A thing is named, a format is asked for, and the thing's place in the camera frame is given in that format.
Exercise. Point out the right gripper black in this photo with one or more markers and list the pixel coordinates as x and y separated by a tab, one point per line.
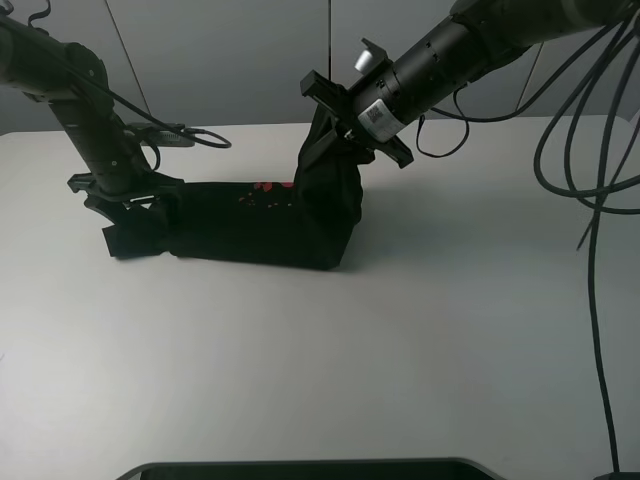
335	100

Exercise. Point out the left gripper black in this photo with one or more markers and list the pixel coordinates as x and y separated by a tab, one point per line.
151	195

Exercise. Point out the black printed t-shirt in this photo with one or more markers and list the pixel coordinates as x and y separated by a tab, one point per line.
306	223

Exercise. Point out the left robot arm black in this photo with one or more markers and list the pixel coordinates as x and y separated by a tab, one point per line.
73	82

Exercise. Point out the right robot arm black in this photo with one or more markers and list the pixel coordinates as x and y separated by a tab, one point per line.
475	39

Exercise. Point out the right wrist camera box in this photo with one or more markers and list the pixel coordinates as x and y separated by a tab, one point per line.
370	58

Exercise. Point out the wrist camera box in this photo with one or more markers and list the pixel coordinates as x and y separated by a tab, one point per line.
150	134
370	58

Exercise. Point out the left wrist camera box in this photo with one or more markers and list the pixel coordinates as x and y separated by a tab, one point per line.
150	134

